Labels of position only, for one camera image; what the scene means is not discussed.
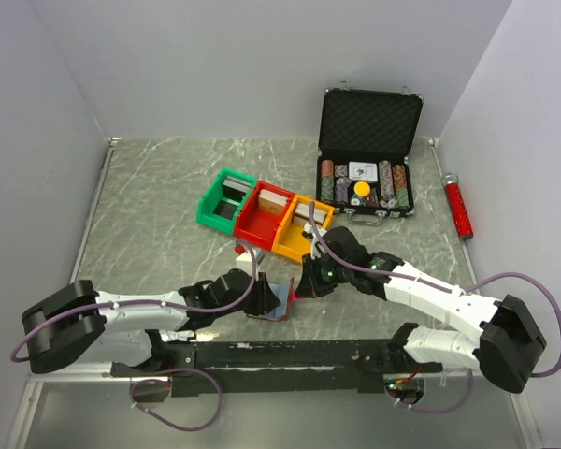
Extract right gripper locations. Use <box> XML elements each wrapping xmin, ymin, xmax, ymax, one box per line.
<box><xmin>295</xmin><ymin>250</ymin><xmax>353</xmax><ymax>298</ymax></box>

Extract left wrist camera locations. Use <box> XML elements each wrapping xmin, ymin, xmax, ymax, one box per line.
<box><xmin>235</xmin><ymin>244</ymin><xmax>265</xmax><ymax>276</ymax></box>

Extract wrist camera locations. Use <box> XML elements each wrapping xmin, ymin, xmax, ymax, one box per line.
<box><xmin>235</xmin><ymin>244</ymin><xmax>265</xmax><ymax>276</ymax></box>
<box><xmin>302</xmin><ymin>224</ymin><xmax>326</xmax><ymax>259</ymax></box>

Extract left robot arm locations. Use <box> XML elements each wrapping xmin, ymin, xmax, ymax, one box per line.
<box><xmin>22</xmin><ymin>268</ymin><xmax>291</xmax><ymax>376</ymax></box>

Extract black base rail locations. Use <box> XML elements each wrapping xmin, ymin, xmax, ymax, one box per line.
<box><xmin>111</xmin><ymin>339</ymin><xmax>403</xmax><ymax>398</ymax></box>

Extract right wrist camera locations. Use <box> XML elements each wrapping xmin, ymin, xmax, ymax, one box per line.
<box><xmin>302</xmin><ymin>224</ymin><xmax>326</xmax><ymax>259</ymax></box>

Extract cards in green bin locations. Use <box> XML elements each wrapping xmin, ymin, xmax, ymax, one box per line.
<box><xmin>222</xmin><ymin>176</ymin><xmax>252</xmax><ymax>202</ymax></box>

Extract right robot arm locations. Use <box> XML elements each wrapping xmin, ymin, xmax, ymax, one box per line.
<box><xmin>296</xmin><ymin>224</ymin><xmax>546</xmax><ymax>394</ymax></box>

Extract black VIP card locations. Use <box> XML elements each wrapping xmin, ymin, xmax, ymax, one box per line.
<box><xmin>213</xmin><ymin>198</ymin><xmax>238</xmax><ymax>220</ymax></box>

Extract cartoon sticker tag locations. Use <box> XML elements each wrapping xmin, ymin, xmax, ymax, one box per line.
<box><xmin>160</xmin><ymin>330</ymin><xmax>195</xmax><ymax>342</ymax></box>

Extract green plastic bin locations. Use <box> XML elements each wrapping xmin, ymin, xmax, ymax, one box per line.
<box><xmin>196</xmin><ymin>167</ymin><xmax>257</xmax><ymax>236</ymax></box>

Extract cards in yellow bin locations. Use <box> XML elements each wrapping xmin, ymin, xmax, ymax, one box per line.
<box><xmin>293</xmin><ymin>203</ymin><xmax>327</xmax><ymax>226</ymax></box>

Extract red leather card holder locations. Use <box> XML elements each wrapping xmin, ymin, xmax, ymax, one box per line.
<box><xmin>248</xmin><ymin>277</ymin><xmax>295</xmax><ymax>322</ymax></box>

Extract cards in red bin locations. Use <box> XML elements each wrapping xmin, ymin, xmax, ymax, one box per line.
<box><xmin>257</xmin><ymin>189</ymin><xmax>289</xmax><ymax>216</ymax></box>

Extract red plastic bin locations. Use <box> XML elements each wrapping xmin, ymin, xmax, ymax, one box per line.
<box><xmin>234</xmin><ymin>181</ymin><xmax>295</xmax><ymax>250</ymax></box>

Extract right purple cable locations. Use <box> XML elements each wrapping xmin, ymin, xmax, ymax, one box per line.
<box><xmin>307</xmin><ymin>201</ymin><xmax>561</xmax><ymax>415</ymax></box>

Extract red glitter tube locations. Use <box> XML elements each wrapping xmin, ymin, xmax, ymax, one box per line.
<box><xmin>441</xmin><ymin>172</ymin><xmax>474</xmax><ymax>240</ymax></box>

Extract black poker chip case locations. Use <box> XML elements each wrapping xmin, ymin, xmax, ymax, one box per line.
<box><xmin>315</xmin><ymin>88</ymin><xmax>424</xmax><ymax>225</ymax></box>

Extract yellow dealer chip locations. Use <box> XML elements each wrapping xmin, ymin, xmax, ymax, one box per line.
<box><xmin>353</xmin><ymin>181</ymin><xmax>371</xmax><ymax>197</ymax></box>

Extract white playing card deck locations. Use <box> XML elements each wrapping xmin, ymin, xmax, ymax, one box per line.
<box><xmin>348</xmin><ymin>161</ymin><xmax>379</xmax><ymax>182</ymax></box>

